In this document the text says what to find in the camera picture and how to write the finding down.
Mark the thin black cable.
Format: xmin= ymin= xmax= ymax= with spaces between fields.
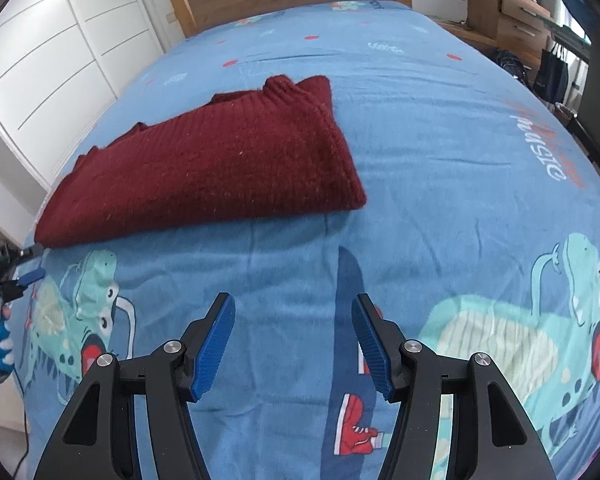
xmin=10 ymin=375 xmax=32 ymax=461

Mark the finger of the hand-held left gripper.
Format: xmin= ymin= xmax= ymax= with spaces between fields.
xmin=12 ymin=243 xmax=45 ymax=262
xmin=15 ymin=269 xmax=47 ymax=289

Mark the black backpack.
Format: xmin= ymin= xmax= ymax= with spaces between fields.
xmin=492 ymin=49 xmax=531 ymax=88

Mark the wooden drawer cabinet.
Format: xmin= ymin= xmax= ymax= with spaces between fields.
xmin=467 ymin=0 xmax=553 ymax=56

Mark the blue cushion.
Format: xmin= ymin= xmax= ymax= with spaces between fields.
xmin=555 ymin=0 xmax=596 ymax=41

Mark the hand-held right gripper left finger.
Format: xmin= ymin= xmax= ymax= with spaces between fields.
xmin=32 ymin=292 xmax=237 ymax=480

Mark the white wardrobe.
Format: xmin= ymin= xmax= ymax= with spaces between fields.
xmin=0 ymin=0 xmax=168 ymax=191

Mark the blue dinosaur printed bed sheet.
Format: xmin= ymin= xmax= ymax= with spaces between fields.
xmin=22 ymin=0 xmax=600 ymax=480

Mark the black bag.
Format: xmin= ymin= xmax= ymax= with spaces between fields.
xmin=535 ymin=42 xmax=571 ymax=106

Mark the dark red knitted sweater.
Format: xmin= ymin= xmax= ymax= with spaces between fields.
xmin=34 ymin=75 xmax=368 ymax=249

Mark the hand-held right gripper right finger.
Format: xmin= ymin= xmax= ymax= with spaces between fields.
xmin=350 ymin=292 xmax=556 ymax=480

